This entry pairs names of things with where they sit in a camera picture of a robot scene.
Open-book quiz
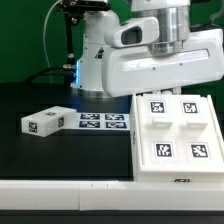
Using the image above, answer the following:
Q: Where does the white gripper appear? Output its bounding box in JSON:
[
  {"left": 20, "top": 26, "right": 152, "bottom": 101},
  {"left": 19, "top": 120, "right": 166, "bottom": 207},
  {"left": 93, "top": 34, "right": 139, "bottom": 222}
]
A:
[{"left": 102, "top": 17, "right": 224, "bottom": 97}]

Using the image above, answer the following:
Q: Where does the white cabinet body box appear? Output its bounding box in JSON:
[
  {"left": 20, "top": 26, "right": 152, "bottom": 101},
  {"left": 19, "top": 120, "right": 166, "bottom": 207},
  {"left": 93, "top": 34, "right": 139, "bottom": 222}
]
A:
[{"left": 130, "top": 94, "right": 224, "bottom": 183}]

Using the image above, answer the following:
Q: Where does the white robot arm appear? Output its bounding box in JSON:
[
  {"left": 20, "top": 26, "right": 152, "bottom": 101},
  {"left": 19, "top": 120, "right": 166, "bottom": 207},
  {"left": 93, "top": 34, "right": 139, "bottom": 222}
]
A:
[{"left": 71, "top": 0, "right": 224, "bottom": 97}]

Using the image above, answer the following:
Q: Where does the white base tag sheet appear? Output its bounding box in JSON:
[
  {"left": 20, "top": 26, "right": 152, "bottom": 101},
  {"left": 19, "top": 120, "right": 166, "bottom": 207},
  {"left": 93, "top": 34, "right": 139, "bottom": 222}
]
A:
[{"left": 66, "top": 113, "right": 130, "bottom": 131}]

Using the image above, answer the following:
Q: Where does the white block with tags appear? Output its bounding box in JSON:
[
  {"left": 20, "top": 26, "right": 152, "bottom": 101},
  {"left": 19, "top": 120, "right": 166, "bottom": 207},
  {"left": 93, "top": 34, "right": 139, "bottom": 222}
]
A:
[{"left": 21, "top": 106, "right": 77, "bottom": 137}]

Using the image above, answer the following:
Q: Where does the black cable bundle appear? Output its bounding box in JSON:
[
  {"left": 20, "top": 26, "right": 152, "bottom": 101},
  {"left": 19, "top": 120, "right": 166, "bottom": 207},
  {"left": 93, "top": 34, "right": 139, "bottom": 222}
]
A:
[{"left": 22, "top": 65, "right": 78, "bottom": 84}]

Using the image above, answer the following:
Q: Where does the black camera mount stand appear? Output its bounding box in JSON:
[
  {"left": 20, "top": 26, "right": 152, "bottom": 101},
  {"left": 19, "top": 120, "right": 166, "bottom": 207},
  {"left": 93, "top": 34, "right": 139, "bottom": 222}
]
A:
[{"left": 56, "top": 0, "right": 110, "bottom": 67}]

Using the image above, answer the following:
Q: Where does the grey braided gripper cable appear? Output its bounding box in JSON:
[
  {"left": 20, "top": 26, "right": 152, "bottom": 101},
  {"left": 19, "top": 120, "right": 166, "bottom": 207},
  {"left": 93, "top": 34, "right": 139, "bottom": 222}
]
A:
[{"left": 191, "top": 13, "right": 224, "bottom": 33}]

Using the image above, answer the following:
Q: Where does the white cable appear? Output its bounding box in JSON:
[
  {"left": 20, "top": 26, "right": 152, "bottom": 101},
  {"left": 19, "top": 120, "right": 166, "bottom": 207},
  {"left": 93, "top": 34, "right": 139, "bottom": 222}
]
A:
[{"left": 42, "top": 0, "right": 64, "bottom": 84}]

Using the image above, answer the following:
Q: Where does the white front obstacle rail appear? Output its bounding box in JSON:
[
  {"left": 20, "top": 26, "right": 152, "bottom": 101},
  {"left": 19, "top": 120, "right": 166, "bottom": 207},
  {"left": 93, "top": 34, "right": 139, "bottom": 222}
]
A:
[{"left": 0, "top": 180, "right": 224, "bottom": 211}]

